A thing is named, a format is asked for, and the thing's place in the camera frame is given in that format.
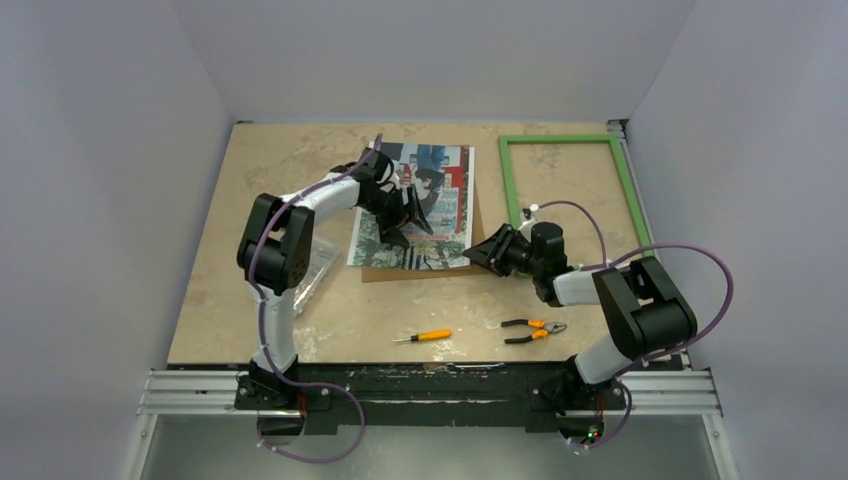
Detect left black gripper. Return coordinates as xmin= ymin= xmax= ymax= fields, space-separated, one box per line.
xmin=361 ymin=187 xmax=431 ymax=249

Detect brown fibreboard backing panel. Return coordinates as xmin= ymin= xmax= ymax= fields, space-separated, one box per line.
xmin=347 ymin=187 xmax=485 ymax=283

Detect colourful printed photo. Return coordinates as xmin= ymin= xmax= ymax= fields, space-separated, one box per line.
xmin=347 ymin=142 xmax=475 ymax=273

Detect orange black pliers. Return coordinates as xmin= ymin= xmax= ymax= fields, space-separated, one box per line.
xmin=500 ymin=318 xmax=567 ymax=345

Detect orange handle screwdriver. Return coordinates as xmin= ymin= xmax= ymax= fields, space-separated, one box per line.
xmin=394 ymin=329 xmax=452 ymax=343

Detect green picture frame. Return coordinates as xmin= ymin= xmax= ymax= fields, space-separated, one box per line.
xmin=498 ymin=133 xmax=653 ymax=265

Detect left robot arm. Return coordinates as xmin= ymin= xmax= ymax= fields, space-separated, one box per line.
xmin=236 ymin=147 xmax=433 ymax=409

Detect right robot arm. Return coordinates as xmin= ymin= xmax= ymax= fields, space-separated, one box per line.
xmin=463 ymin=222 xmax=698 ymax=407

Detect clear plastic screw box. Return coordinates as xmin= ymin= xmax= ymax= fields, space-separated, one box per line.
xmin=293 ymin=236 xmax=340 ymax=317

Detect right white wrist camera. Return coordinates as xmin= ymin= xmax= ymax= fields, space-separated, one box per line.
xmin=519 ymin=204 xmax=540 ymax=230

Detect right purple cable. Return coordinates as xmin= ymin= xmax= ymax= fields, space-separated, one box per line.
xmin=529 ymin=199 xmax=735 ymax=372

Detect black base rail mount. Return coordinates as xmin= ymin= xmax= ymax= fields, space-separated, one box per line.
xmin=235 ymin=361 xmax=627 ymax=437

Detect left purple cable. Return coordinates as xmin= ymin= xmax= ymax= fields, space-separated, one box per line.
xmin=248 ymin=132 xmax=386 ymax=399

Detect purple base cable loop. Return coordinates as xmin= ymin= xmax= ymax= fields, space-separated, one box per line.
xmin=255 ymin=385 xmax=367 ymax=466

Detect aluminium frame rail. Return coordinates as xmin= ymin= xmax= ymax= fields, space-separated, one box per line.
xmin=135 ymin=369 xmax=266 ymax=419

